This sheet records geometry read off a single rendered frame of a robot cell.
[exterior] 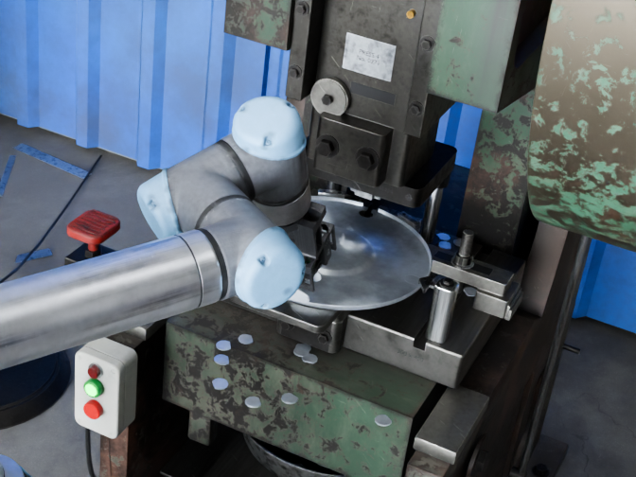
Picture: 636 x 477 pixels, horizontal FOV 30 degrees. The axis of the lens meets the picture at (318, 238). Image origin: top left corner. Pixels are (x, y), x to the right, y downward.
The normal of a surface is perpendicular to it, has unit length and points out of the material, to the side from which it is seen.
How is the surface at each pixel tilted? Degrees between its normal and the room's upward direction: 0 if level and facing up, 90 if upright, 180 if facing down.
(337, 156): 90
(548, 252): 74
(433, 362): 90
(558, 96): 107
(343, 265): 0
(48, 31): 90
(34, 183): 0
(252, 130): 25
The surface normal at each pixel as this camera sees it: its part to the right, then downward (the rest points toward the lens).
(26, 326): 0.48, 0.03
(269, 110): -0.07, -0.58
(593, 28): -0.44, 0.50
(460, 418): 0.11, -0.84
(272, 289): 0.53, 0.50
